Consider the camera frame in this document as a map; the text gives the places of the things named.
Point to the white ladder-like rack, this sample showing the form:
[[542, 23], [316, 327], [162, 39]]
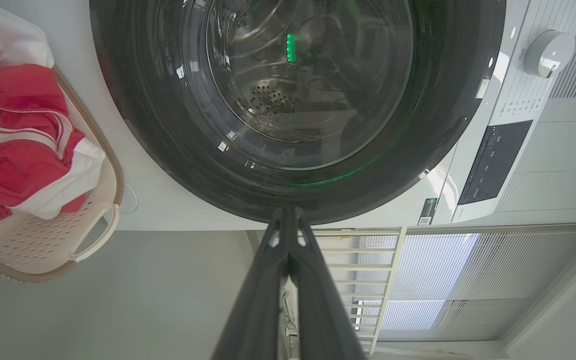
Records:
[[393, 265]]

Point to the black washer display panel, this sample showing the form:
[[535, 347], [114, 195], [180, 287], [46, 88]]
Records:
[[495, 162]]

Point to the red and white garment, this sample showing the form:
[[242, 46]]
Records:
[[13, 165]]

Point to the silver washer control knob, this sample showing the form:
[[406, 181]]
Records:
[[548, 52]]

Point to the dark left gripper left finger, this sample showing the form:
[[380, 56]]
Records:
[[258, 310]]

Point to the small QR code sticker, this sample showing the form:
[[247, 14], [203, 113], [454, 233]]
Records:
[[428, 212]]

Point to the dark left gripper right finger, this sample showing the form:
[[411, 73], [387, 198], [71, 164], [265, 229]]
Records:
[[320, 315]]

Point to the white front-load washing machine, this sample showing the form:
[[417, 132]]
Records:
[[178, 215]]

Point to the black round glass washer door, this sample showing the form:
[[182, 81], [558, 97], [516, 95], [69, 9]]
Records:
[[168, 125]]

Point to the stainless steel washer drum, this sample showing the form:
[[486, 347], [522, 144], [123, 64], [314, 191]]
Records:
[[278, 100]]

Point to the cream perforated laundry basket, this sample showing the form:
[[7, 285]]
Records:
[[43, 245]]

